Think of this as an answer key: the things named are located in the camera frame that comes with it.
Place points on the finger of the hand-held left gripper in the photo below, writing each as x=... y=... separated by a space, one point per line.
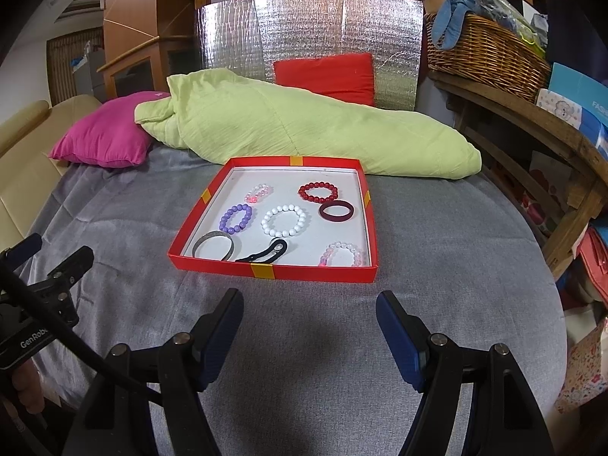
x=21 y=247
x=71 y=262

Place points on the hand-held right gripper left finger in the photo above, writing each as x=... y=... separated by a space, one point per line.
x=221 y=337

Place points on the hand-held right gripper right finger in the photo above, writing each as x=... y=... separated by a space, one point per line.
x=399 y=337

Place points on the red cardboard box tray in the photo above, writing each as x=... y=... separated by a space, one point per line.
x=323 y=274

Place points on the person's left hand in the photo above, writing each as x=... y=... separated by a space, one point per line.
x=26 y=384

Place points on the silver metal bangle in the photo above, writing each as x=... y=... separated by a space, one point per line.
x=230 y=247

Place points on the beige leather sofa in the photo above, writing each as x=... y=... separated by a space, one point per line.
x=28 y=152

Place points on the pink cushion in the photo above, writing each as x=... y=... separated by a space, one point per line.
x=104 y=133

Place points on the dark red bangle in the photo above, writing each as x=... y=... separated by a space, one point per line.
x=325 y=216

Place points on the brown woven screen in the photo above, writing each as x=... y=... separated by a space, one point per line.
x=61 y=66

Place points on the floral paper bag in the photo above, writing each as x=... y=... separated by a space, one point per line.
x=584 y=370

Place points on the pink bag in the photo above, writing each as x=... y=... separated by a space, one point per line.
x=596 y=261

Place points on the light green long pillow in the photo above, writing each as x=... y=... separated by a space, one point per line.
x=285 y=123

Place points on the curved wooden shelf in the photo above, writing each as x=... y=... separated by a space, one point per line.
x=560 y=137

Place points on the wooden cabinet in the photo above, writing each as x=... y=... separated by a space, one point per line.
x=133 y=9

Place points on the red cushion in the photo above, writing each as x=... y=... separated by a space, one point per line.
x=327 y=78

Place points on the white printed card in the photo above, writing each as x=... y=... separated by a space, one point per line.
x=560 y=107

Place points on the wicker basket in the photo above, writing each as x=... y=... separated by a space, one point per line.
x=484 y=57

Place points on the blue cardboard box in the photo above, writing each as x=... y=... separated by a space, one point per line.
x=579 y=90

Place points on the silver foil insulation mat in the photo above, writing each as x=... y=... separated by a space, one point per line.
x=308 y=28

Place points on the blue denim cloth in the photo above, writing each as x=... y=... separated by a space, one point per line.
x=451 y=9

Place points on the clear plastic bag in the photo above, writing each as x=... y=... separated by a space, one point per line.
x=503 y=4

